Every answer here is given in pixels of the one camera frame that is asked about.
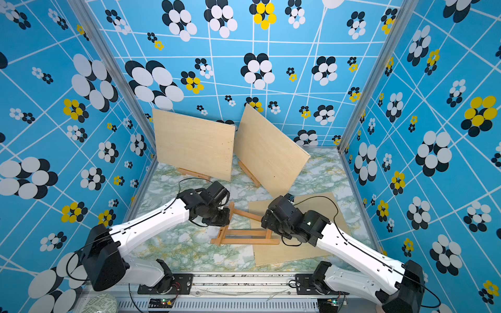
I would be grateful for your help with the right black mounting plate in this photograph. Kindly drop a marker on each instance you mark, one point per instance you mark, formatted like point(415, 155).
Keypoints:
point(309, 285)

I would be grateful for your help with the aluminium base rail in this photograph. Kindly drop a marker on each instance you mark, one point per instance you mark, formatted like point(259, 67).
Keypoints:
point(233, 292)

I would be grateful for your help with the black mounting plate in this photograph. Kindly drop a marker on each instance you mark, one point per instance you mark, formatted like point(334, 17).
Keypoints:
point(184, 283)
point(309, 285)

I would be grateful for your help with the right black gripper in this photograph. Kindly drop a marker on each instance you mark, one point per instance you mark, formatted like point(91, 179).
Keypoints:
point(269, 221)

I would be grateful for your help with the wooden easel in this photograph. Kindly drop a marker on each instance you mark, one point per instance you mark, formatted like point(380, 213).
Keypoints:
point(249, 174)
point(185, 172)
point(227, 236)

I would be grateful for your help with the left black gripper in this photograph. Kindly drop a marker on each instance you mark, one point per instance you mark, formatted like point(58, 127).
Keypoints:
point(226, 220)

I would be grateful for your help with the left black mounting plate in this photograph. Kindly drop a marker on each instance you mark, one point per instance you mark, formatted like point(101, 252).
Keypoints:
point(184, 283)

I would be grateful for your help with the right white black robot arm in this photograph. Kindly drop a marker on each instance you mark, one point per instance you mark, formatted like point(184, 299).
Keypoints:
point(392, 285)

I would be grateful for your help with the green patterned round object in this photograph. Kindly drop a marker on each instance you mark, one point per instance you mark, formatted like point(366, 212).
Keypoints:
point(103, 303)

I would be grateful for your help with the plywood board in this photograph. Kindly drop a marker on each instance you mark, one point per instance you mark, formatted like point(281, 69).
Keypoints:
point(292, 250)
point(270, 156)
point(194, 144)

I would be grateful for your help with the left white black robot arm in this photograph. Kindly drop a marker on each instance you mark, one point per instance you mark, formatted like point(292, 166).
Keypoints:
point(106, 254)

